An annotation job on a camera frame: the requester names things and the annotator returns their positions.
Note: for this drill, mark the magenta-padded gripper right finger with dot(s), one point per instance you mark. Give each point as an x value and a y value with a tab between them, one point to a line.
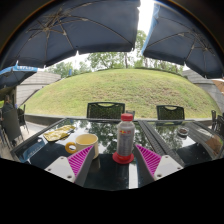
148	160

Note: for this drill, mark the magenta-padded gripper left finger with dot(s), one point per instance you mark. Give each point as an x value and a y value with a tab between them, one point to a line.
80	161

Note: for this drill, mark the red-capped clear drink bottle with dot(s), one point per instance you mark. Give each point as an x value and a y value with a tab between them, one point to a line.
125	136

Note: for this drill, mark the flat round red coaster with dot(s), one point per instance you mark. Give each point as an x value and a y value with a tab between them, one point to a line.
122	159

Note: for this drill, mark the yellow crumpled packet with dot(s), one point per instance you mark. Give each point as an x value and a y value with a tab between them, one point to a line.
58	133

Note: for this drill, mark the small dark ashtray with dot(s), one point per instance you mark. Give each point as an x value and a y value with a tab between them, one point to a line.
183	131

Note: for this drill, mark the dark mesh-back chair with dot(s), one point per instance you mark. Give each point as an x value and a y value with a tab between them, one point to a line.
106	110
170	113

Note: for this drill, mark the grey wicker chair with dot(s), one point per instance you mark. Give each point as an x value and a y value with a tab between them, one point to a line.
11	125

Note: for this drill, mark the dark wicker chair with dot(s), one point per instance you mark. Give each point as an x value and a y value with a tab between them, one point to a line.
219	121

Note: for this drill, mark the person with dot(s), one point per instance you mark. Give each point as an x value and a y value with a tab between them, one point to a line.
6	104

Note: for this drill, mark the light blue parasol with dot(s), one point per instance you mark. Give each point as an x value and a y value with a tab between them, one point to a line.
13	75

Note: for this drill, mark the large dark blue parasol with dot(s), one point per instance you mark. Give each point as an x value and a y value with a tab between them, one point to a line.
186	40
73	26

